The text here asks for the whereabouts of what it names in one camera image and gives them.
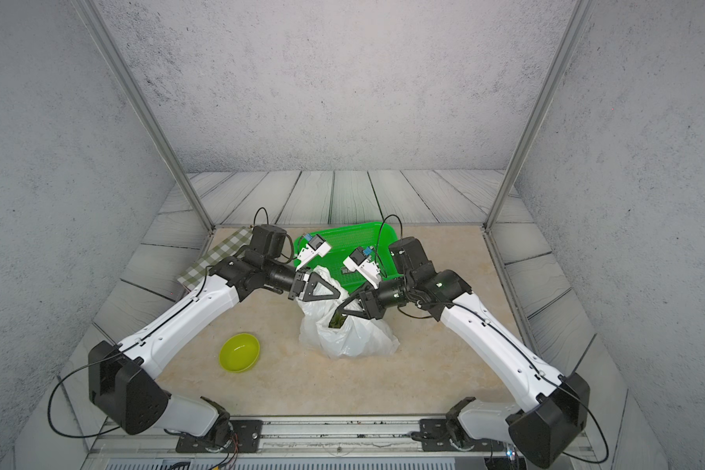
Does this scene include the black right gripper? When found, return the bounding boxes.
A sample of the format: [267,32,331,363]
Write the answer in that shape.
[337,278,416,322]

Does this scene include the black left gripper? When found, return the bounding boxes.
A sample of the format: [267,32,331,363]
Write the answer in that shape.
[262,261,340,303]

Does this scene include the white lemon print plastic bag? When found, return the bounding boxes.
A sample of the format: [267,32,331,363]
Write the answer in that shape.
[297,266,401,360]

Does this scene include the green unripe pineapple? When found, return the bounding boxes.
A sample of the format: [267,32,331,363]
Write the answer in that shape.
[328,313,347,329]

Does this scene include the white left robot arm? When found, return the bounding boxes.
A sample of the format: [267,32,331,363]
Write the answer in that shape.
[85,224,340,452]

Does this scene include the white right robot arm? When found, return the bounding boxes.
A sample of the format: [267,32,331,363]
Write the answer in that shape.
[335,237,595,469]

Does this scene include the green plastic basket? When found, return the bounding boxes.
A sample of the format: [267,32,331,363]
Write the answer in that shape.
[294,222,399,293]

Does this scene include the lime green bowl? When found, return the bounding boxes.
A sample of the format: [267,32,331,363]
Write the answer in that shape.
[219,333,260,373]

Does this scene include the green white checkered cloth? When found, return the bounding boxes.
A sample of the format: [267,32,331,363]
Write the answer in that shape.
[176,226,252,291]

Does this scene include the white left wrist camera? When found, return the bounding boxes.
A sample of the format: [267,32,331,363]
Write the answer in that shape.
[296,234,332,270]

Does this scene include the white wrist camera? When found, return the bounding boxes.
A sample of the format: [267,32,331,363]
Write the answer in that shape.
[296,234,332,270]
[343,247,382,289]

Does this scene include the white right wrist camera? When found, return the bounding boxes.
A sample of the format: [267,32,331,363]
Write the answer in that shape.
[343,247,382,289]

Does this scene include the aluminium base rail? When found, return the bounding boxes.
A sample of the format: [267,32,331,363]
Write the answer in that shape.
[87,413,600,470]

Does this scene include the left aluminium frame post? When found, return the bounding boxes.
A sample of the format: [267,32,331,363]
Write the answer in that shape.
[72,0,215,234]

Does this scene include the aluminium frame post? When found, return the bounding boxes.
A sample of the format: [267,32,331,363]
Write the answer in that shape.
[484,0,595,232]
[72,0,215,234]

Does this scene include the right aluminium frame post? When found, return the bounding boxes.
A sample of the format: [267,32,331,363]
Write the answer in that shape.
[484,0,595,232]

